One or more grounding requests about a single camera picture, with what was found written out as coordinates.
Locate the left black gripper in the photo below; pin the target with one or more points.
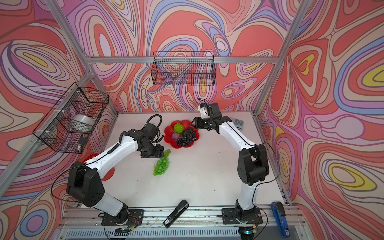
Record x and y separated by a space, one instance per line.
159 153

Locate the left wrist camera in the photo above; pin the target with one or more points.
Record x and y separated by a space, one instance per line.
153 131

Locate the dark purple grape bunch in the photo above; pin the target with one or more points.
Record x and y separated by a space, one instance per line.
188 136

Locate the green bumpy pear fruit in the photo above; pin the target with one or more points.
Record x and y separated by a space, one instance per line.
179 128

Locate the wall wire basket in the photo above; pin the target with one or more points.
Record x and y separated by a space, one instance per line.
55 131
184 68

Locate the red flower-shaped fruit bowl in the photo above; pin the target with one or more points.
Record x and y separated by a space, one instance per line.
170 129

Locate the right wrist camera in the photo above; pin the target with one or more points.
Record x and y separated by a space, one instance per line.
208 110

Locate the red pen cup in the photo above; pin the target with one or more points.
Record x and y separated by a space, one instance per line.
109 174

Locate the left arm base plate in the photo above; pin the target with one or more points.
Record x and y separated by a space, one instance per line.
129 217

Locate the blue stapler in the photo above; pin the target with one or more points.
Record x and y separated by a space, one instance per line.
280 217

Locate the green grape bunch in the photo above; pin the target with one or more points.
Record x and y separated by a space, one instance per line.
162 164

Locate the white tape roll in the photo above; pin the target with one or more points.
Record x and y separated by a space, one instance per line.
82 124

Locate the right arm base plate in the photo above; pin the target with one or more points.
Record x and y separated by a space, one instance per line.
231 216

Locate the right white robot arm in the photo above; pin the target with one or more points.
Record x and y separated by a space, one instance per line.
253 164

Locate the back wall wire basket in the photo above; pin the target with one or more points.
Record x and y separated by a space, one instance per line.
184 68

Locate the grey calculator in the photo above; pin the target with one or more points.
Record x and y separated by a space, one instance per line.
239 124

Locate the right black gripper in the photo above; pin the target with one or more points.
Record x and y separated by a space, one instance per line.
198 123

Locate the black stapler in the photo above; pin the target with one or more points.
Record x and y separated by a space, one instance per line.
176 213

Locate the left wall wire basket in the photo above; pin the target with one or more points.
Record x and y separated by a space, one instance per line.
55 131

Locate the purple fig fruit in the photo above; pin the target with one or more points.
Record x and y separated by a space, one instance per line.
176 136

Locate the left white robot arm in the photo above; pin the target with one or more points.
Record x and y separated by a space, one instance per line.
85 179

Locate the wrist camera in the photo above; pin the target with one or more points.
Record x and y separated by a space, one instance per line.
153 131
208 110

